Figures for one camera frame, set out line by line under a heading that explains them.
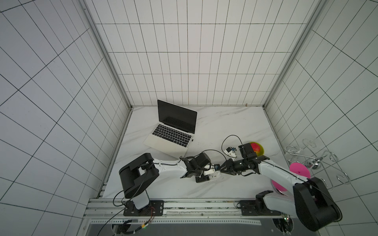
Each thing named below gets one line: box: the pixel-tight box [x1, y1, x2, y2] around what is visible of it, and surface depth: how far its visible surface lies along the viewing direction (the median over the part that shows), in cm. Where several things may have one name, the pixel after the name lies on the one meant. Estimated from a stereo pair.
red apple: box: [249, 141, 264, 157], surface depth 91 cm
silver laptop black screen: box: [143, 99, 198, 158], surface depth 101 cm
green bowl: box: [249, 141, 265, 157], surface depth 91 cm
